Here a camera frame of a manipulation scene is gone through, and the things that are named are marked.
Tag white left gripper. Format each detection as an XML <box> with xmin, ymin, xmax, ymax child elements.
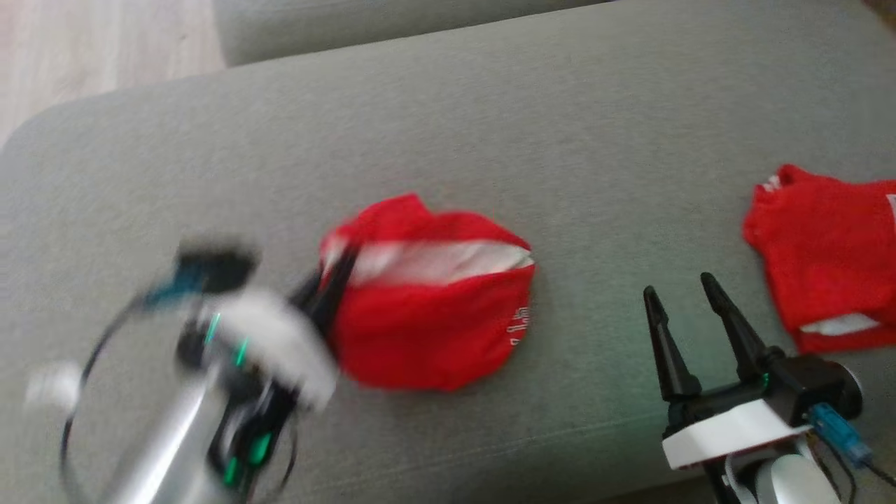
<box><xmin>199</xmin><ymin>248</ymin><xmax>359</xmax><ymax>410</ymax></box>

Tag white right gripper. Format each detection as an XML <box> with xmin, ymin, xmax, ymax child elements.
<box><xmin>643</xmin><ymin>273</ymin><xmax>813</xmax><ymax>471</ymax></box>

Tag red garment white stripe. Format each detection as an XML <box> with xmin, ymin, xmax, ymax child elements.
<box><xmin>318</xmin><ymin>194</ymin><xmax>536</xmax><ymax>391</ymax></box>

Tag red t-shirt white sleeves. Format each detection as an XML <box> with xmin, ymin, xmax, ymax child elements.
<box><xmin>742</xmin><ymin>164</ymin><xmax>896</xmax><ymax>354</ymax></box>

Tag grey fabric sofa seat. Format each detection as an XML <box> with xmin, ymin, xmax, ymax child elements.
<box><xmin>0</xmin><ymin>0</ymin><xmax>896</xmax><ymax>504</ymax></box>

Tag grey fabric sofa section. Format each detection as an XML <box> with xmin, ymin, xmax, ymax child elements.
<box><xmin>213</xmin><ymin>0</ymin><xmax>617</xmax><ymax>67</ymax></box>

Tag blue left cable connector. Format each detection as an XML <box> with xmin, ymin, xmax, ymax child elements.
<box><xmin>143</xmin><ymin>269</ymin><xmax>204</xmax><ymax>309</ymax></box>

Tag blue cable connector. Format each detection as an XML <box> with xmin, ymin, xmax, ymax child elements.
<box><xmin>808</xmin><ymin>402</ymin><xmax>872</xmax><ymax>466</ymax></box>
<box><xmin>143</xmin><ymin>269</ymin><xmax>204</xmax><ymax>309</ymax></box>

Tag blue right cable connector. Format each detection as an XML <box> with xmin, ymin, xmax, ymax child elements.
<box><xmin>808</xmin><ymin>402</ymin><xmax>872</xmax><ymax>466</ymax></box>

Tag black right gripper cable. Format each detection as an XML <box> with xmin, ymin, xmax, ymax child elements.
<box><xmin>805</xmin><ymin>434</ymin><xmax>896</xmax><ymax>504</ymax></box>

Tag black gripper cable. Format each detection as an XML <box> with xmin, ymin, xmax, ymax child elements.
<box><xmin>59</xmin><ymin>294</ymin><xmax>183</xmax><ymax>504</ymax></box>
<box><xmin>805</xmin><ymin>434</ymin><xmax>896</xmax><ymax>504</ymax></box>

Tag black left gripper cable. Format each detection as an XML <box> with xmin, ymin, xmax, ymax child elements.
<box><xmin>59</xmin><ymin>294</ymin><xmax>183</xmax><ymax>504</ymax></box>

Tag white left cable label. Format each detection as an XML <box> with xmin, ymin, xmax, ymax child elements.
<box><xmin>24</xmin><ymin>364</ymin><xmax>81</xmax><ymax>414</ymax></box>

